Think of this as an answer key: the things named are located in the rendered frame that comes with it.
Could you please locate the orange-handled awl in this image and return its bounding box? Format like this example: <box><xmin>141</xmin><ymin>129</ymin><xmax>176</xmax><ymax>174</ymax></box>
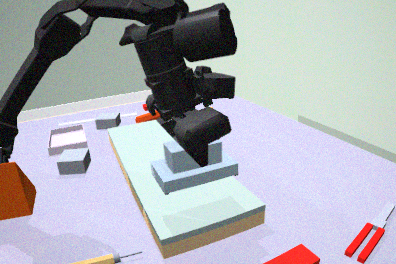
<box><xmin>135</xmin><ymin>111</ymin><xmax>160</xmax><ymax>124</ymax></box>

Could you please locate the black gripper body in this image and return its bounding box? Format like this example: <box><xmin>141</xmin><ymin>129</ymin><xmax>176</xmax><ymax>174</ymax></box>
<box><xmin>145</xmin><ymin>60</ymin><xmax>232</xmax><ymax>153</ymax></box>

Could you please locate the yellow-handled awl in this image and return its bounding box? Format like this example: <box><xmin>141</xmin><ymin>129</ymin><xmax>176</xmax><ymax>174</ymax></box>
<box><xmin>72</xmin><ymin>251</ymin><xmax>142</xmax><ymax>264</ymax></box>

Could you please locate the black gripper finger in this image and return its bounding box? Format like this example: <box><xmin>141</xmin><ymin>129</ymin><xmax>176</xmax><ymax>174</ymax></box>
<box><xmin>156</xmin><ymin>117</ymin><xmax>176</xmax><ymax>138</ymax></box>
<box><xmin>173</xmin><ymin>136</ymin><xmax>208</xmax><ymax>167</ymax></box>

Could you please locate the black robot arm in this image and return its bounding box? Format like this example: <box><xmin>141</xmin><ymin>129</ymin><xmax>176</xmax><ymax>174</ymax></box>
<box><xmin>0</xmin><ymin>0</ymin><xmax>237</xmax><ymax>164</ymax></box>

